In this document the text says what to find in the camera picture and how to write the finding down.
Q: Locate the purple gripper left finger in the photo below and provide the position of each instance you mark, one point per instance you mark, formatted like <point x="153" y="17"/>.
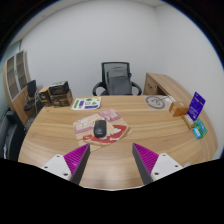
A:
<point x="70" y="166"/>

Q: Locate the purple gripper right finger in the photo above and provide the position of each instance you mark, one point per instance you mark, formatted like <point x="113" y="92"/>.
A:
<point x="153" y="166"/>

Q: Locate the black computer mouse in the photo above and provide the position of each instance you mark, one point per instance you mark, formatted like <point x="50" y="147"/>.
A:
<point x="100" y="128"/>

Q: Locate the colourful printed mouse pad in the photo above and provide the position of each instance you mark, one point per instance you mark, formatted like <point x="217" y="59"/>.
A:
<point x="117" y="129"/>

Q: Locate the small blue box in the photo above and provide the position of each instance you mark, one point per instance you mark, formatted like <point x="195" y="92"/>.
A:
<point x="197" y="133"/>

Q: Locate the small yellow box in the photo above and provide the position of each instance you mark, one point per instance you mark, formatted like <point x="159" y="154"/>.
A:
<point x="189" y="122"/>

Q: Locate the orange cardboard box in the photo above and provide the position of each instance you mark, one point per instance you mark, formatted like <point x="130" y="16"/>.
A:
<point x="178" y="108"/>

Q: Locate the green flat box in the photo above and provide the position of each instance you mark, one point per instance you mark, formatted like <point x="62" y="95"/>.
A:
<point x="201" y="127"/>

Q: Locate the white leaflet with pictures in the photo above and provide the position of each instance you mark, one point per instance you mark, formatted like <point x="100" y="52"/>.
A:
<point x="86" y="103"/>

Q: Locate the stacked dark cardboard boxes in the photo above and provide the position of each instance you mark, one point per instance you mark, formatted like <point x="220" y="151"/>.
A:
<point x="57" y="94"/>

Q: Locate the purple standing card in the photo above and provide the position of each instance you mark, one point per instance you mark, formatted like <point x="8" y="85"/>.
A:
<point x="196" y="106"/>

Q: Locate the small black side chair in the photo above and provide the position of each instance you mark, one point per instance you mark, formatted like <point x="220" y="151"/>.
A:
<point x="31" y="99"/>

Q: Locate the black mesh office chair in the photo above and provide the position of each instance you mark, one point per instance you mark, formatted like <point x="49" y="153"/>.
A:
<point x="116" y="79"/>

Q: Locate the wooden shelf cabinet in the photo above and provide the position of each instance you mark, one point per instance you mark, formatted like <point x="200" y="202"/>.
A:
<point x="16" y="76"/>

